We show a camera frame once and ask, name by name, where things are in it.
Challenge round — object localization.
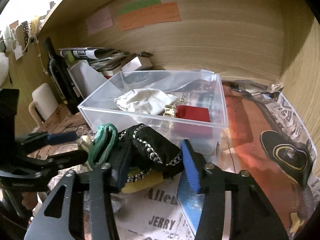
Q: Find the yellow sponge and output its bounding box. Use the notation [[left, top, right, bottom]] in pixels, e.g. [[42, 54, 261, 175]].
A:
[[121, 170, 164, 194]]

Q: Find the green knitted cloth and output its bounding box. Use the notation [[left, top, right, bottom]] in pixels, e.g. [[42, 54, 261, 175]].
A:
[[88, 124, 118, 169]]

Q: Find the black cloth with braided trim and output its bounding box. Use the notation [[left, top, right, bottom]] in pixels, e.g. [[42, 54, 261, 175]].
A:
[[107, 124, 184, 191]]

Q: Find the white mug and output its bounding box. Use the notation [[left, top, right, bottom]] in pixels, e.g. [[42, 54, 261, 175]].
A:
[[29, 83, 59, 127]]

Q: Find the dark wine bottle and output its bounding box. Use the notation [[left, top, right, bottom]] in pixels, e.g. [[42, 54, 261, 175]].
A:
[[43, 37, 83, 115]]

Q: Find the red box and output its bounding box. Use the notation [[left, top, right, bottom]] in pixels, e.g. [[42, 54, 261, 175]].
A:
[[173, 105, 212, 138]]

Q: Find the printed newspaper table mat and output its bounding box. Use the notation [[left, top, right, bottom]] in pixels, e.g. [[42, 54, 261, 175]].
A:
[[27, 80, 320, 240]]

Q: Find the clear plastic storage box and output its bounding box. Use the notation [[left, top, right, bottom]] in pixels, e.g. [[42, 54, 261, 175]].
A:
[[79, 70, 228, 157]]

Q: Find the stack of newspapers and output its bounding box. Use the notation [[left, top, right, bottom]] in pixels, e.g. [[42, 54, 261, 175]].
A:
[[58, 47, 153, 77]]

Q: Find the small white box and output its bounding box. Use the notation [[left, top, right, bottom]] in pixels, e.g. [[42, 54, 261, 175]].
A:
[[121, 56, 153, 72]]

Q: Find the pink sticky note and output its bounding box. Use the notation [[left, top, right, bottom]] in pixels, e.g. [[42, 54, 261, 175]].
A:
[[85, 7, 113, 35]]

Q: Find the green sticky note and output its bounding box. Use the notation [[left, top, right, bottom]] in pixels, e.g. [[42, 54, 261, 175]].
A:
[[119, 0, 161, 15]]

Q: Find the orange sticky note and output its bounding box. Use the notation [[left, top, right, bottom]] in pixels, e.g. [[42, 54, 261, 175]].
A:
[[119, 2, 181, 31]]

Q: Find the white drawstring pouch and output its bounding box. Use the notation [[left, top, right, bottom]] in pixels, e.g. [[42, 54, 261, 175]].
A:
[[114, 88, 179, 115]]

